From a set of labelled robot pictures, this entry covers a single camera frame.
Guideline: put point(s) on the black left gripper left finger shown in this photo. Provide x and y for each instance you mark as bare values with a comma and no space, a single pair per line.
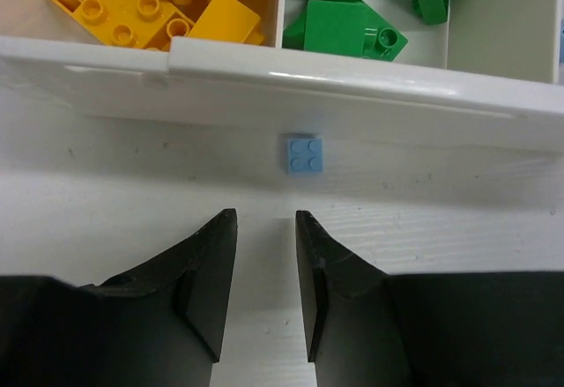
160,323

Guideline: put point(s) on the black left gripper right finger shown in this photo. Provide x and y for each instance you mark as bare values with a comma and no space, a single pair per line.
365,327

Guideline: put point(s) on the small blue lego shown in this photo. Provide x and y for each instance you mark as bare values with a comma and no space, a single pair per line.
303,155

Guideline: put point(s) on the yellow green lego cluster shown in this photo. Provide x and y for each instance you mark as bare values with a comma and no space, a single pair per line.
344,28

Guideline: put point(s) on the yellow lego brick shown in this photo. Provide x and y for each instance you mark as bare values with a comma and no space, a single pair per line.
143,24

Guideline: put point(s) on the white three-compartment container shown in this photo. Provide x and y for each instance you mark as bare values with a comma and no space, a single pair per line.
490,76

